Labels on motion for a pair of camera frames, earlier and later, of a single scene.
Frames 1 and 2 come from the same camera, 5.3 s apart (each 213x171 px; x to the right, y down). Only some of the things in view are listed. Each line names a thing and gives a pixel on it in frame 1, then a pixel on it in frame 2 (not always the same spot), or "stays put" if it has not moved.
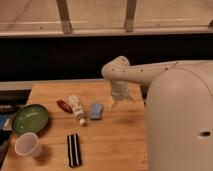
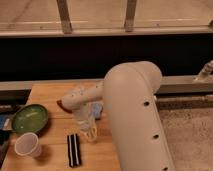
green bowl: (30, 118) stays put
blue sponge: (96, 111) stays put
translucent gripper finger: (129, 97) -> (88, 133)
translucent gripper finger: (114, 103) -> (92, 136)
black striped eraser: (74, 152) stays put
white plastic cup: (28, 144) stays put
